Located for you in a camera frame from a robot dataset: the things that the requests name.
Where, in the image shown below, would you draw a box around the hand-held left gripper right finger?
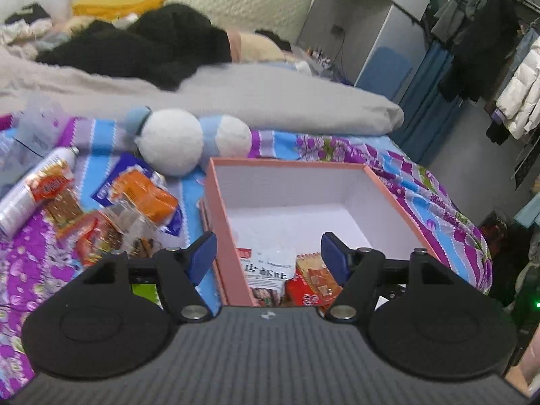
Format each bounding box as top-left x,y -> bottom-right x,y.
321,232 -> 456,323

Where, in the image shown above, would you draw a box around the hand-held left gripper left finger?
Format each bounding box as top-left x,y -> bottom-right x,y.
82,231 -> 218,323

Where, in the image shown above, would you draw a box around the pink cardboard box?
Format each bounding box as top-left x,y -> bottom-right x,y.
198,157 -> 431,308

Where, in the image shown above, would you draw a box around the white shrimp snack packet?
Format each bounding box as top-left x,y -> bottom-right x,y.
236,247 -> 297,308

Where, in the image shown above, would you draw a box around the clear biscuit packet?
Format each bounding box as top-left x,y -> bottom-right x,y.
100,200 -> 163,259

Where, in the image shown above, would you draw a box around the orange snack packet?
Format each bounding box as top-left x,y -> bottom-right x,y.
109,168 -> 180,225

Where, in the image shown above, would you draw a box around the red patterned bag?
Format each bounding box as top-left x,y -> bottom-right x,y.
479,211 -> 509,241

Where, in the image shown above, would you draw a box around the light teal garment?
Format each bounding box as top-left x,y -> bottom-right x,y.
512,194 -> 540,226

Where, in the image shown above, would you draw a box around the white blue plush toy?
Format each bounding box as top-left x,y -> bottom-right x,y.
116,105 -> 252,177

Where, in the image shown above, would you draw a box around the blue snack packet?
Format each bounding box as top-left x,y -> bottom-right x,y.
90,152 -> 184,237

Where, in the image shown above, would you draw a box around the brown cracker packet red label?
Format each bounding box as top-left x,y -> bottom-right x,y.
27,164 -> 87,241

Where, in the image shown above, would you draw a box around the grey blanket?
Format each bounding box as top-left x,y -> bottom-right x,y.
0,46 -> 406,136

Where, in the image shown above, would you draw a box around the blue curtain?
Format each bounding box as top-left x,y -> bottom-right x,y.
390,40 -> 465,165

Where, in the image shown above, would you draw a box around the floral striped bedsheet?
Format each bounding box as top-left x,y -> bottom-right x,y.
0,112 -> 493,389

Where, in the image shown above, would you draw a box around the white spray can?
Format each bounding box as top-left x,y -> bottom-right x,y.
0,147 -> 81,239

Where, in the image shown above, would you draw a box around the row of small bottles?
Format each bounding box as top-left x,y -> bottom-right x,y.
308,46 -> 338,72

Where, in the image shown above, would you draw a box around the white puffer jacket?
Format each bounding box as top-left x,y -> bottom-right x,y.
494,36 -> 540,140

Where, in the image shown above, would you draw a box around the clear plastic bag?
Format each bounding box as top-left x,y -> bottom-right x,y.
0,93 -> 64,186

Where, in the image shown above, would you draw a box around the beige pink pillow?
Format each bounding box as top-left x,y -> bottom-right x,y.
225,31 -> 288,63

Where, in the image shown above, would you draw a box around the black coat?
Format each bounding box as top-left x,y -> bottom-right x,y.
36,3 -> 234,92

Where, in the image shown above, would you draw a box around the black cloth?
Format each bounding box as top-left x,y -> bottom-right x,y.
255,29 -> 292,51

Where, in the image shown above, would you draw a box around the grey wardrobe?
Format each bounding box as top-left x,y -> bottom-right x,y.
295,0 -> 448,89

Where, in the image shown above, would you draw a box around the cream quilted headboard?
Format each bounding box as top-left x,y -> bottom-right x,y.
72,0 -> 315,45

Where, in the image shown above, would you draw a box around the pastel pillow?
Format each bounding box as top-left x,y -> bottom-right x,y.
51,17 -> 110,41

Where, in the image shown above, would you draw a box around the yellow blanket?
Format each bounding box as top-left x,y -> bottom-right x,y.
72,0 -> 168,21

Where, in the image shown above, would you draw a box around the dark hanging clothes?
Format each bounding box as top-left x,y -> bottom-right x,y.
430,0 -> 524,102

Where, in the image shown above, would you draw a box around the pile of clothes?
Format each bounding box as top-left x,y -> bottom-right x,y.
0,3 -> 53,45

